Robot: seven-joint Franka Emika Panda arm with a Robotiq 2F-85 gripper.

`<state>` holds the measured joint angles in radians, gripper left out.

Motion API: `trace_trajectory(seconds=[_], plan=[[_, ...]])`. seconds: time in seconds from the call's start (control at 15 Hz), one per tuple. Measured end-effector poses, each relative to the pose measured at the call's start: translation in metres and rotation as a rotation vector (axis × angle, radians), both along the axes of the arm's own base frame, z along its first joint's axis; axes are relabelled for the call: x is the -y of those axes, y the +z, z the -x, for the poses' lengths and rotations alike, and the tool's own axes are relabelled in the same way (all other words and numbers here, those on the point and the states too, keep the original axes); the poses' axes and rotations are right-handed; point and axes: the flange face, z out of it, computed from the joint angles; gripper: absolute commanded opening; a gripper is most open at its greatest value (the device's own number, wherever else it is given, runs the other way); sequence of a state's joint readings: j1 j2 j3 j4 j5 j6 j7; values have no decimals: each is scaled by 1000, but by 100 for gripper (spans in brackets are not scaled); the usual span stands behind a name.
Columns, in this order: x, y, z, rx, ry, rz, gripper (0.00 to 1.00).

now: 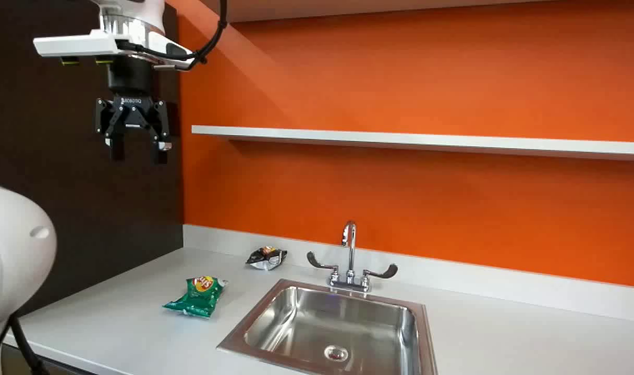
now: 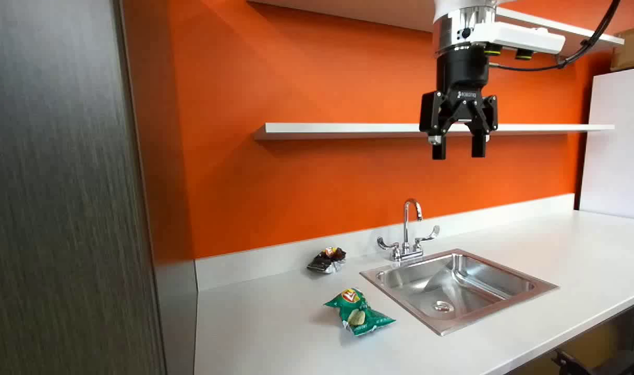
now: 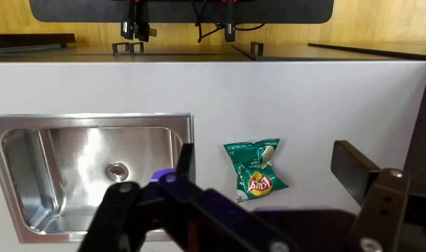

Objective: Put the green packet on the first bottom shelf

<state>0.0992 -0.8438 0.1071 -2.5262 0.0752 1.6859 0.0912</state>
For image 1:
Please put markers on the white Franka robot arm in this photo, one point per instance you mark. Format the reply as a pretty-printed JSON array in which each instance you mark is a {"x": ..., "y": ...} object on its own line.
[{"x": 10, "y": 257}]

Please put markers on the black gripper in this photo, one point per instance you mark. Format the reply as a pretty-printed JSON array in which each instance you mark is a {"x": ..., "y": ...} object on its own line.
[{"x": 131, "y": 104}]

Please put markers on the chrome faucet with black levers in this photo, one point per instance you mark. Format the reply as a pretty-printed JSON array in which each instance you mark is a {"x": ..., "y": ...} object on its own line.
[{"x": 349, "y": 267}]

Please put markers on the stainless steel sink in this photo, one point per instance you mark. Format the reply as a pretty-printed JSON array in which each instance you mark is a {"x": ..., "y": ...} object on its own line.
[{"x": 330, "y": 329}]

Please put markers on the silver black snack packet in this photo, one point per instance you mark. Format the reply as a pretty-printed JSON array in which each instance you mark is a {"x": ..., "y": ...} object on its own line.
[{"x": 266, "y": 257}]

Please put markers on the green snack packet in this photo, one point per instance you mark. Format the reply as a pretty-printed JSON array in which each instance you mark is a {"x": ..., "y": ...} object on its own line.
[{"x": 197, "y": 296}]

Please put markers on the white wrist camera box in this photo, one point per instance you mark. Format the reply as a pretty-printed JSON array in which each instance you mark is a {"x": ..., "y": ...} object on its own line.
[{"x": 109, "y": 46}]

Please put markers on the white wall shelf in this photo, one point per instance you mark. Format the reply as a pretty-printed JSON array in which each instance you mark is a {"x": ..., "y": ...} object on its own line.
[{"x": 428, "y": 140}]

